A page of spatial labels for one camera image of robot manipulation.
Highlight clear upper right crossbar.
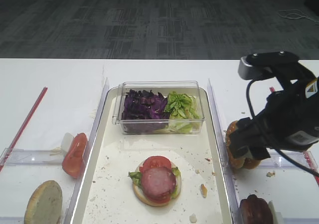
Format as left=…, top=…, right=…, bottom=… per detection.
left=259, top=150, right=316, bottom=169

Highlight sesame bun tops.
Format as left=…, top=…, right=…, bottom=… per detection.
left=225, top=120, right=261, bottom=169

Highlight meat patty slice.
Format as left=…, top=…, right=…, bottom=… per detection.
left=141, top=167, right=176, bottom=199

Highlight meat patties stack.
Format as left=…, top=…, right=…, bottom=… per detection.
left=240, top=194, right=274, bottom=224

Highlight tomato slice on bun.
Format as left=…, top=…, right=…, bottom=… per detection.
left=139, top=156, right=172, bottom=203

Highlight red left guide rail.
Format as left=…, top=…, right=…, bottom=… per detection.
left=0, top=87, right=48, bottom=171

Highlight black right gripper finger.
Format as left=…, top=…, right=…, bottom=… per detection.
left=228, top=117, right=270, bottom=161

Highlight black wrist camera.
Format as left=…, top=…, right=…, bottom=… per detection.
left=238, top=51, right=299, bottom=80

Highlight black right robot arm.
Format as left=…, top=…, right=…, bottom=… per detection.
left=226, top=56, right=319, bottom=162

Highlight lettuce leaf on bun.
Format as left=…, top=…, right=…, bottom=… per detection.
left=129, top=167, right=181, bottom=201

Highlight shredded purple cabbage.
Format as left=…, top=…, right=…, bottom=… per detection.
left=122, top=90, right=170, bottom=120

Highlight left bun half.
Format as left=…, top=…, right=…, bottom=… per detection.
left=23, top=180, right=63, bottom=224

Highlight white cable on floor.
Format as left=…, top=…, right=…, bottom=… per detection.
left=278, top=8, right=319, bottom=25

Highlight white bun holder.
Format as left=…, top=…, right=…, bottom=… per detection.
left=268, top=201, right=285, bottom=224

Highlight clear upper left crossbar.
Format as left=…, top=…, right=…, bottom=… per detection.
left=0, top=148, right=64, bottom=166

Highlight left tomato slices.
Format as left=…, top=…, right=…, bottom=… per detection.
left=62, top=133, right=88, bottom=178

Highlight clear left long rail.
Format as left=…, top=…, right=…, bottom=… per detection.
left=62, top=78, right=109, bottom=224

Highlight shredded green lettuce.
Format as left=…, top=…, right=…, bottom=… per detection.
left=164, top=91, right=200, bottom=119

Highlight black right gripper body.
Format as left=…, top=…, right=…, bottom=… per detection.
left=257, top=79, right=319, bottom=151

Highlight bread crumb piece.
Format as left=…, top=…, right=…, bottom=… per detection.
left=200, top=184, right=207, bottom=198

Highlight clear plastic salad container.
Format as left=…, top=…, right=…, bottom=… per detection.
left=112, top=81, right=204, bottom=134

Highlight bottom bun on tray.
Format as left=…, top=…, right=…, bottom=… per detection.
left=133, top=161, right=178, bottom=207

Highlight clear crossbar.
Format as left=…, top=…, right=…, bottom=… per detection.
left=259, top=150, right=316, bottom=169
left=0, top=148, right=64, bottom=166

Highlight clear right long rail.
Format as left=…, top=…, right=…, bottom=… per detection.
left=207, top=79, right=243, bottom=224

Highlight clear long rail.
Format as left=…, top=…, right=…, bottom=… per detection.
left=207, top=79, right=243, bottom=224
left=62, top=78, right=109, bottom=224

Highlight black camera cable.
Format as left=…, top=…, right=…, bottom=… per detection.
left=245, top=79, right=319, bottom=177

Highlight white plastic holder block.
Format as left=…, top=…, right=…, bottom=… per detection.
left=61, top=132, right=74, bottom=153

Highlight metal serving tray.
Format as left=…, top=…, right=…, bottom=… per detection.
left=73, top=88, right=231, bottom=224

